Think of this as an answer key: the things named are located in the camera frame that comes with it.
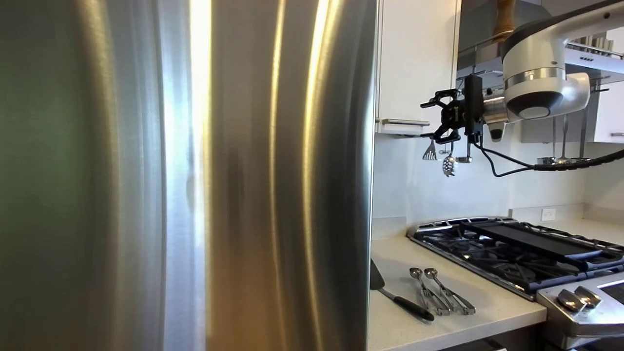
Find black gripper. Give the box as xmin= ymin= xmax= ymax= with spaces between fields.
xmin=422 ymin=75 xmax=484 ymax=145

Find metal cupboard door handle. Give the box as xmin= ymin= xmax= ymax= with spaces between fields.
xmin=377 ymin=120 xmax=431 ymax=127

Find white cupboard door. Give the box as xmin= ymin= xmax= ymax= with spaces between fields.
xmin=377 ymin=0 xmax=463 ymax=135

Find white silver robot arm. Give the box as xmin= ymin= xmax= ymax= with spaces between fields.
xmin=424 ymin=0 xmax=624 ymax=145

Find hanging metal utensils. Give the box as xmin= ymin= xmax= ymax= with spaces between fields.
xmin=424 ymin=143 xmax=472 ymax=178

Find black cast iron grate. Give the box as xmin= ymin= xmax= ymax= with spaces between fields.
xmin=406 ymin=217 xmax=624 ymax=297

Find black griddle plate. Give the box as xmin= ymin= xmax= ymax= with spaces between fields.
xmin=484 ymin=225 xmax=605 ymax=260

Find black spatula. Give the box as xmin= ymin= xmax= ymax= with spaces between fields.
xmin=369 ymin=258 xmax=437 ymax=324

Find silver ice cream scoop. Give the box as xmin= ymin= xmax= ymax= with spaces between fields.
xmin=426 ymin=268 xmax=476 ymax=317
xmin=410 ymin=268 xmax=451 ymax=317

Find stainless steel gas stove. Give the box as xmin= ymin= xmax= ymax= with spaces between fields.
xmin=406 ymin=217 xmax=624 ymax=351

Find left silver stove knob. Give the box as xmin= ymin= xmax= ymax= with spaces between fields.
xmin=556 ymin=289 xmax=584 ymax=313

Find silver stove knob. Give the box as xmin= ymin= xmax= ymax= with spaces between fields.
xmin=556 ymin=289 xmax=584 ymax=313
xmin=576 ymin=287 xmax=601 ymax=309

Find right silver stove knob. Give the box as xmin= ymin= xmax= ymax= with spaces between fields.
xmin=576 ymin=287 xmax=601 ymax=309

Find stainless steel refrigerator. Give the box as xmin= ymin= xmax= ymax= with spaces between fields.
xmin=0 ymin=0 xmax=379 ymax=351

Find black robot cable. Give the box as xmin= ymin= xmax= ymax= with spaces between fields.
xmin=470 ymin=137 xmax=624 ymax=180

